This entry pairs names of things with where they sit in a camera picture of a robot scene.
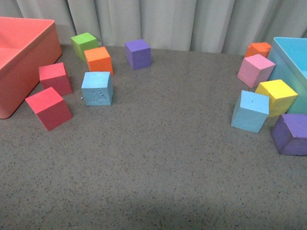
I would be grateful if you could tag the dented light blue foam cube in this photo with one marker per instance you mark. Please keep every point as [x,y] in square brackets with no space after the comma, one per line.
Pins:
[97,88]

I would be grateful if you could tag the smooth light blue foam cube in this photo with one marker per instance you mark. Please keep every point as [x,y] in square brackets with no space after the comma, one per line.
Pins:
[250,112]

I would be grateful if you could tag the purple foam cube back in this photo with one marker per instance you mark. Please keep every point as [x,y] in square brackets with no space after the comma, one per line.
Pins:
[138,54]

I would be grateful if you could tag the purple foam cube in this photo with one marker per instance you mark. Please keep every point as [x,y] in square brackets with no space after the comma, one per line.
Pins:
[138,54]
[290,134]

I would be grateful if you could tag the orange foam cube left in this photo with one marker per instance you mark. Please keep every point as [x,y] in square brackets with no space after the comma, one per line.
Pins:
[99,59]

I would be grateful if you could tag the orange foam cube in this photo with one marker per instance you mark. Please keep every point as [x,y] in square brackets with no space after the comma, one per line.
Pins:
[99,59]
[262,48]

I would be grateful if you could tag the green foam cube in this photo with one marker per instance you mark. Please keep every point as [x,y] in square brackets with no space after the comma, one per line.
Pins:
[83,42]

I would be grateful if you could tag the red foam cube front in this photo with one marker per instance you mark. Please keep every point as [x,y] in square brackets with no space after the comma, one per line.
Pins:
[50,108]

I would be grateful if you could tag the red foam cube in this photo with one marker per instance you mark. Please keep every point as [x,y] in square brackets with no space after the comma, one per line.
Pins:
[50,108]
[55,76]

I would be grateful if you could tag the red foam cube rear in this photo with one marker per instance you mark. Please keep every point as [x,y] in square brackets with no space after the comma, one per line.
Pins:
[55,76]

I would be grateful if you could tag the pink foam cube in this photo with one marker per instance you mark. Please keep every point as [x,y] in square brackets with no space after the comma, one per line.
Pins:
[255,69]

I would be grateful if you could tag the grey curtain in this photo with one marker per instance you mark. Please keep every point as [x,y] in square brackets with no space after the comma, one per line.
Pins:
[215,26]

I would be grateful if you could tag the orange foam cube right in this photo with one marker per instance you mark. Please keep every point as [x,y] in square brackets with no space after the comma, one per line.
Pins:
[262,48]

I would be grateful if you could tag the yellow foam cube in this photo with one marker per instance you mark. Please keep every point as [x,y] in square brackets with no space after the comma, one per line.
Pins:
[281,96]

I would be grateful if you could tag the purple foam cube front right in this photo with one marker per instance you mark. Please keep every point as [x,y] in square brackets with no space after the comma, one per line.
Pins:
[290,134]

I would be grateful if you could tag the red plastic bin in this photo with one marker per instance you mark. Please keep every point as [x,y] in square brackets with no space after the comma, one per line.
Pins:
[25,45]

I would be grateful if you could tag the light blue plastic bin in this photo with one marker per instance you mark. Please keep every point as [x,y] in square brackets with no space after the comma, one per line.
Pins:
[290,56]

